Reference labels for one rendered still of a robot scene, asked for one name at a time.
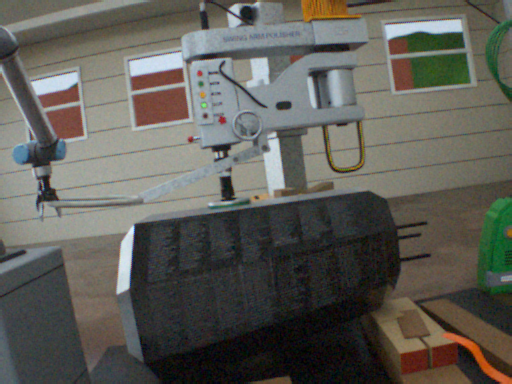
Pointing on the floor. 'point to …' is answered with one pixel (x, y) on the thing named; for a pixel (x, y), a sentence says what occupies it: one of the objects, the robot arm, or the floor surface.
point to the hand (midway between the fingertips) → (50, 218)
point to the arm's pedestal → (39, 322)
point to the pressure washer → (496, 249)
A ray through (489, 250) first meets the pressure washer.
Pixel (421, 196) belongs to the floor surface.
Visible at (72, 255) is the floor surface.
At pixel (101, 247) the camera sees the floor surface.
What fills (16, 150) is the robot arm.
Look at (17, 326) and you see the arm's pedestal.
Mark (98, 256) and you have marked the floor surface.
